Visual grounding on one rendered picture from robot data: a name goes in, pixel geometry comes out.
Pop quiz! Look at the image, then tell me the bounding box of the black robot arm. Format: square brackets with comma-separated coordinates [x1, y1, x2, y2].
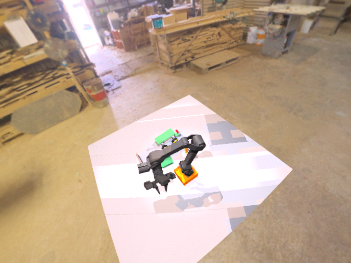
[137, 135, 206, 186]

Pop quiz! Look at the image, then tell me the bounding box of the light grey ramp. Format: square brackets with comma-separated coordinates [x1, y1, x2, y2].
[136, 128, 184, 163]

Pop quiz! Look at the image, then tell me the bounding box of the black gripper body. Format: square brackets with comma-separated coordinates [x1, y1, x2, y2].
[143, 169, 176, 190]

